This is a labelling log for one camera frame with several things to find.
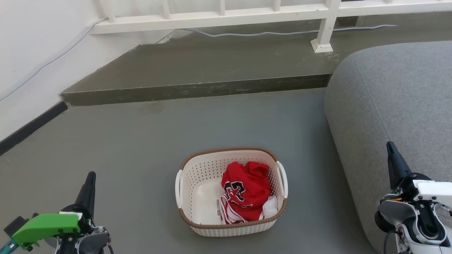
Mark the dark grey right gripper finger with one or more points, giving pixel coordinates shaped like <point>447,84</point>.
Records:
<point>402,167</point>
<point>392,165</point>

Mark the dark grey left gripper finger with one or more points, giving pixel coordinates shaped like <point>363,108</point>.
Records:
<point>84,197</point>
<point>92,197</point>

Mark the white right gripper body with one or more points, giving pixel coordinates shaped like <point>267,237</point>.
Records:
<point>423,187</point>

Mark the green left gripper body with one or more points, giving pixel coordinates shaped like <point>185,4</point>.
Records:
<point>46,225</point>

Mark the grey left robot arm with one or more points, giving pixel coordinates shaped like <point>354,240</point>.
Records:
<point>88,243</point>

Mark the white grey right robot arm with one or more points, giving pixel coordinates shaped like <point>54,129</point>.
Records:
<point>409,218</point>

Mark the white perforated laundry basket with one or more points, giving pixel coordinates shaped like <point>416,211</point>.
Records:
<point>204,197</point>

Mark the grey fabric sofa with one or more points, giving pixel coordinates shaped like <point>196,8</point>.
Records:
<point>395,98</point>

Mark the black baseboard strip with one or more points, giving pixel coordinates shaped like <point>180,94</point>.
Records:
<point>31,127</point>

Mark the white garment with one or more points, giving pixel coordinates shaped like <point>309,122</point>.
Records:
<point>271,208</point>

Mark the red sports jersey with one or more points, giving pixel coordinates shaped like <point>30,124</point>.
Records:
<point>247,190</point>

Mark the raised grey concrete step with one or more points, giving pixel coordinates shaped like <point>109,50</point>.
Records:
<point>212,63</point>

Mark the white wooden railing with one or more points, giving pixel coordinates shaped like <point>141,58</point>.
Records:
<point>212,19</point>

